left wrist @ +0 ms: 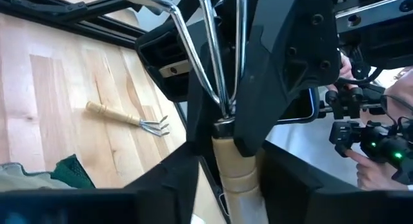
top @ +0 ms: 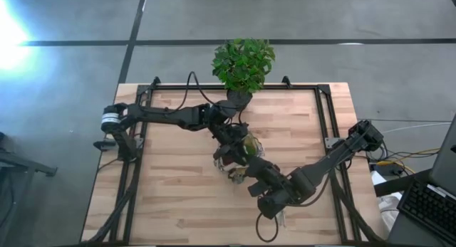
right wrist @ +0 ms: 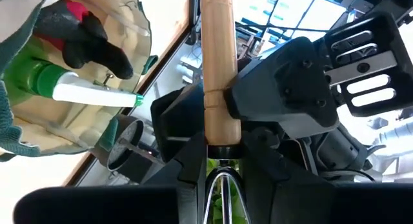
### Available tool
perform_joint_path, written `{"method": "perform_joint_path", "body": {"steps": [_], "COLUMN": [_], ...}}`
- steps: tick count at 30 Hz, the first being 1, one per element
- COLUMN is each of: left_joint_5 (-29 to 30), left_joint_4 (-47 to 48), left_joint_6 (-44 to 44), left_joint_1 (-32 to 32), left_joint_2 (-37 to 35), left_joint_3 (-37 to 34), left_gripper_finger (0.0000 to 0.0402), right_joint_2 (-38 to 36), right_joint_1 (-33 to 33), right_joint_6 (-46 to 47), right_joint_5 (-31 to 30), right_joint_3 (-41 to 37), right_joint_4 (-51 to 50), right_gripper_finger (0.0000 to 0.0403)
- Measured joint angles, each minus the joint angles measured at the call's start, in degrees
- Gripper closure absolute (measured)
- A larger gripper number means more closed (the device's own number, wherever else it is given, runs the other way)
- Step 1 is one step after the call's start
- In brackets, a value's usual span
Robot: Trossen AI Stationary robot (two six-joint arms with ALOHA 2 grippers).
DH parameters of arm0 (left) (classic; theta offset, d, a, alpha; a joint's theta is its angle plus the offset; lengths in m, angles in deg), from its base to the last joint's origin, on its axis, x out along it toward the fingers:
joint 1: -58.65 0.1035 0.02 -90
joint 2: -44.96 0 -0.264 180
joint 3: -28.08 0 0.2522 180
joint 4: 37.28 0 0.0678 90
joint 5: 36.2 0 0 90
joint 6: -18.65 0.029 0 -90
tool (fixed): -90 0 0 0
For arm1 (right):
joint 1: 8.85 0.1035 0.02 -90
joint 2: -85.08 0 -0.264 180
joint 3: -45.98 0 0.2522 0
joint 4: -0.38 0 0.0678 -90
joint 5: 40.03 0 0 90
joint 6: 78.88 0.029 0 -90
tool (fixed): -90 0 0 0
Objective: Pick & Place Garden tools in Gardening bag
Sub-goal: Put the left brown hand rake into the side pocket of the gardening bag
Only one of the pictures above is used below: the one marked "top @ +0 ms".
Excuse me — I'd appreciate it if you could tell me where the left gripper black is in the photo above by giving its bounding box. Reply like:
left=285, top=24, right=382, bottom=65
left=213, top=124, right=250, bottom=166

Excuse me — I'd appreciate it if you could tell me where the beige green gardening bag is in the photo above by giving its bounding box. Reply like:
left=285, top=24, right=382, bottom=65
left=212, top=132, right=266, bottom=184

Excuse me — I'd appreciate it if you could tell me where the white bag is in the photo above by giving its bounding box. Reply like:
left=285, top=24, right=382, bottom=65
left=370, top=170, right=403, bottom=233

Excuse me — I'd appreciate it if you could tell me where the white perforated mounting plate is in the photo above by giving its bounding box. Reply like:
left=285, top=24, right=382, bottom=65
left=324, top=136, right=345, bottom=150

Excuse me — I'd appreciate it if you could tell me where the potted green artificial plant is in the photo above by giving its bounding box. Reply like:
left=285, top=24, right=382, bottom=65
left=212, top=38, right=276, bottom=112

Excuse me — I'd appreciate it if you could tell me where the black keyboard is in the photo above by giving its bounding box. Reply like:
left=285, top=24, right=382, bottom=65
left=396, top=178, right=456, bottom=245

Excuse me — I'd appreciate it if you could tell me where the grey laptop screen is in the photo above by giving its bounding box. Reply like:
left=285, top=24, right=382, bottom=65
left=428, top=113, right=456, bottom=198

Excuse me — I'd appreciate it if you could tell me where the black floor stand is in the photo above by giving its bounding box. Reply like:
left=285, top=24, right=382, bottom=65
left=0, top=132, right=58, bottom=179

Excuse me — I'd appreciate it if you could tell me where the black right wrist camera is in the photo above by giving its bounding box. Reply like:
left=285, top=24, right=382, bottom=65
left=248, top=181, right=270, bottom=198

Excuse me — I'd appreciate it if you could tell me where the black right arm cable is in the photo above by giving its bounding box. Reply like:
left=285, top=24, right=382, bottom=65
left=254, top=211, right=280, bottom=243

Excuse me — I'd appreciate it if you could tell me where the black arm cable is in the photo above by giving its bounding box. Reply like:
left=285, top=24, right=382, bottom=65
left=177, top=70, right=238, bottom=112
left=254, top=211, right=280, bottom=243

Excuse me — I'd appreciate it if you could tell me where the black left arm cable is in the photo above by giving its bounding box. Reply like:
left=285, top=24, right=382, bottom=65
left=177, top=70, right=238, bottom=112

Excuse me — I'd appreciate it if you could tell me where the black table frame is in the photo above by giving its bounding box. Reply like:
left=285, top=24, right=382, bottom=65
left=83, top=83, right=388, bottom=245

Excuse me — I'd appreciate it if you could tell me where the yellow cable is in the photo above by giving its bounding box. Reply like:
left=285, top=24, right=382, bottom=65
left=375, top=147, right=441, bottom=169

